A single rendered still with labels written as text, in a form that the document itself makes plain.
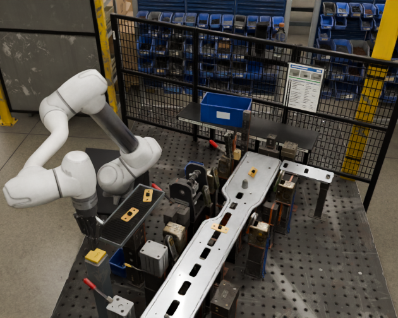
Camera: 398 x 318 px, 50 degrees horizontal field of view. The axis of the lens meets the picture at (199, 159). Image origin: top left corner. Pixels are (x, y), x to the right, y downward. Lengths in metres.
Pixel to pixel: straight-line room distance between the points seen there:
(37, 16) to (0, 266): 2.24
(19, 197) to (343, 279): 1.61
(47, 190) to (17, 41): 3.22
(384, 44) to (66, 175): 1.79
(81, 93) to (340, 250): 1.57
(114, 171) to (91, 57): 2.17
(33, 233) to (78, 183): 2.21
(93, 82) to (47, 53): 2.58
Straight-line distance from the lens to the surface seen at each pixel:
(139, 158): 2.30
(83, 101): 1.92
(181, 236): 1.94
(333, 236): 2.56
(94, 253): 1.78
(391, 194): 4.14
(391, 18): 2.49
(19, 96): 4.86
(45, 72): 4.57
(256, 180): 2.34
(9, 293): 3.30
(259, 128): 2.72
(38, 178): 1.46
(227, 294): 1.78
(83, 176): 1.44
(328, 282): 2.32
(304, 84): 2.65
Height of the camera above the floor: 2.47
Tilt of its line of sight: 37 degrees down
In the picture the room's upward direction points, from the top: 1 degrees clockwise
